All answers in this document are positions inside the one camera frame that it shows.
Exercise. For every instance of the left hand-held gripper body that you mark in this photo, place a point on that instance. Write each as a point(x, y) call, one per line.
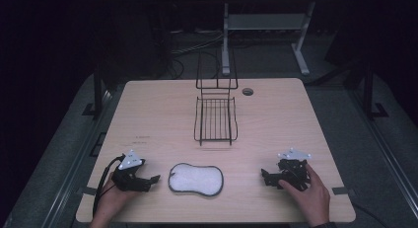
point(128, 175)

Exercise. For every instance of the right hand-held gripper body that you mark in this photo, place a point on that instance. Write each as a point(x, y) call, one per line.
point(292, 170)

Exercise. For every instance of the person's left hand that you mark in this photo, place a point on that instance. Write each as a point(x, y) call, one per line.
point(110, 201)

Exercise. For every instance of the person's right hand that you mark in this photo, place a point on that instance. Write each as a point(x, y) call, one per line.
point(310, 198)

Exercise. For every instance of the white sponge with dark edge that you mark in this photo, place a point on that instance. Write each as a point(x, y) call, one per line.
point(196, 179)

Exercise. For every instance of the grey tape strip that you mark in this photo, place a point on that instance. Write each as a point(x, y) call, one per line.
point(87, 190)
point(340, 190)

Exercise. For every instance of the round table grommet hole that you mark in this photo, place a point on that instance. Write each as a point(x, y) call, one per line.
point(247, 91)

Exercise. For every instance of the black metal post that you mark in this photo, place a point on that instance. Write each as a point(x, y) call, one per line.
point(97, 93)
point(369, 93)

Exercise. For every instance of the grey metal desk frame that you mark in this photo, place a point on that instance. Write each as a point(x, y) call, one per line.
point(266, 22)

